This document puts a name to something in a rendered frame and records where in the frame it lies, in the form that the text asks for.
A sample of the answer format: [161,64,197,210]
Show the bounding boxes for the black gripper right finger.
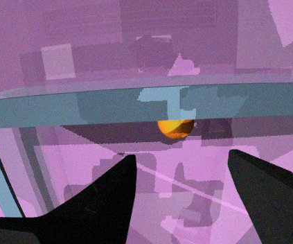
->
[227,150,293,244]

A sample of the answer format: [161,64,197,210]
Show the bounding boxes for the clear l-shaped low wall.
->
[0,73,293,218]

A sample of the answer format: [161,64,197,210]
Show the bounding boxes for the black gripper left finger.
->
[0,155,137,244]

